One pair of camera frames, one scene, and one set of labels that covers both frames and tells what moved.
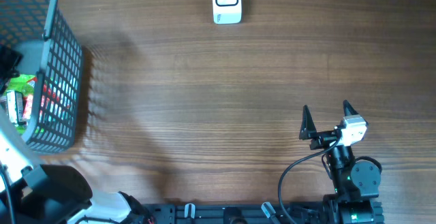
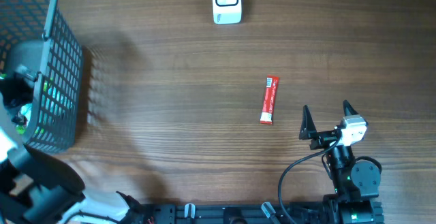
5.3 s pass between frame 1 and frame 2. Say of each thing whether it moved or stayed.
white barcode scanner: stayed
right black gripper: stayed
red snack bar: moved
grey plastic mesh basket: stayed
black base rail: stayed
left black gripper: moved
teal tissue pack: moved
